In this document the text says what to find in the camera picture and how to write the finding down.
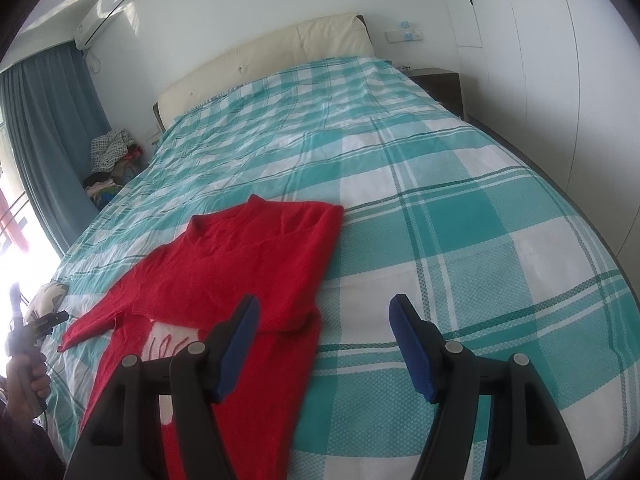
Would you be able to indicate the white wardrobe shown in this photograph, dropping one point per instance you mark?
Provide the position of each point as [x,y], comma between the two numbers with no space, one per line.
[550,85]

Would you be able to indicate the pile of clothes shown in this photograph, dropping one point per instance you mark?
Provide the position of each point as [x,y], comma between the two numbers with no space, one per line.
[107,150]

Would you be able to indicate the red window railing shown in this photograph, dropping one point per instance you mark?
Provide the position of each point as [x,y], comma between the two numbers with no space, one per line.
[15,230]

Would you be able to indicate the dark wooden nightstand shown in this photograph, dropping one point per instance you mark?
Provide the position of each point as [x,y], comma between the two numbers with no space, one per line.
[440,90]

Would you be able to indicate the white wall switch panel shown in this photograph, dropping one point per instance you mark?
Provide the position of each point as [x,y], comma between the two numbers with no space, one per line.
[405,34]

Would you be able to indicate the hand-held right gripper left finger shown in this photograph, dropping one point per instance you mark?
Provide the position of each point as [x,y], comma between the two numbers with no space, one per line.
[240,345]

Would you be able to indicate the blue curtain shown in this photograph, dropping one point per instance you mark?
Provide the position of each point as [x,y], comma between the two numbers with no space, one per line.
[45,135]

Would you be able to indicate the red knit sweater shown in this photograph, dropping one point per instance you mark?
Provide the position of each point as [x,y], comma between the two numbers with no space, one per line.
[225,270]

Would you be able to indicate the patterned beige pillow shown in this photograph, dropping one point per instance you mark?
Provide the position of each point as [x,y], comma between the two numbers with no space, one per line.
[52,295]

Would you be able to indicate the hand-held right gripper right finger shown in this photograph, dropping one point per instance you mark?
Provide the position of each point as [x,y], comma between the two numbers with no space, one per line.
[415,350]

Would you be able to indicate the person's left hand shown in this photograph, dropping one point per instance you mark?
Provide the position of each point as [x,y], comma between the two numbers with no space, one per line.
[40,385]

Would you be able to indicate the teal plaid bed blanket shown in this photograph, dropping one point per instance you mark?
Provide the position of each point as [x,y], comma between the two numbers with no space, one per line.
[450,210]

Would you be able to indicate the cream padded headboard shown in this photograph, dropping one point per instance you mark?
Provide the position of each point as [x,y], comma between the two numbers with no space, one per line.
[280,50]

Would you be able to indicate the person's left forearm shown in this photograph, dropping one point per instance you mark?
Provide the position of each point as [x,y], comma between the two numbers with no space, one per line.
[25,450]

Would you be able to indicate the white air conditioner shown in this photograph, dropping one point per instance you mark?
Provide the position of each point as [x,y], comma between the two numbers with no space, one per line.
[105,15]

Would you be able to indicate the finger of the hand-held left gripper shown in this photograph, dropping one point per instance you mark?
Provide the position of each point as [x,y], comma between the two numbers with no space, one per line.
[47,321]

